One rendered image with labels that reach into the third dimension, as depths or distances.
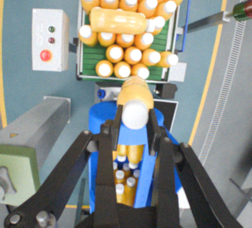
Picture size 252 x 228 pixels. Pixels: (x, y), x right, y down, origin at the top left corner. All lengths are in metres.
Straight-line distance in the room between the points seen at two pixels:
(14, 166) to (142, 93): 0.71
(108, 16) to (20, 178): 0.79
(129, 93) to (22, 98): 1.75
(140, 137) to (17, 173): 0.63
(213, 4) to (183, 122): 1.52
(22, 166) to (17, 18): 1.49
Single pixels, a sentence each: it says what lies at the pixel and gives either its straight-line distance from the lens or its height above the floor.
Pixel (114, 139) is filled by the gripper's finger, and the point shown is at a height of 1.47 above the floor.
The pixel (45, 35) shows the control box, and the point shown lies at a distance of 0.55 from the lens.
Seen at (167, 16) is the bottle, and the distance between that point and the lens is 0.62.
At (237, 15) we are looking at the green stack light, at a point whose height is 1.18.
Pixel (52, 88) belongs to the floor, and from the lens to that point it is 1.74.
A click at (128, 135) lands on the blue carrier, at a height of 1.23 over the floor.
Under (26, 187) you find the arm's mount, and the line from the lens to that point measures 0.90.
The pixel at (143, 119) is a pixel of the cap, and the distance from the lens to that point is 0.21.
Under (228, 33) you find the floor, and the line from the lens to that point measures 2.26.
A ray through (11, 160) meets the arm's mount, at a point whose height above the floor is 1.07.
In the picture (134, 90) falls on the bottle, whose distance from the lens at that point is 0.24.
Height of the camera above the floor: 1.60
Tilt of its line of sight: 71 degrees down
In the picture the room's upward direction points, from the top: 154 degrees clockwise
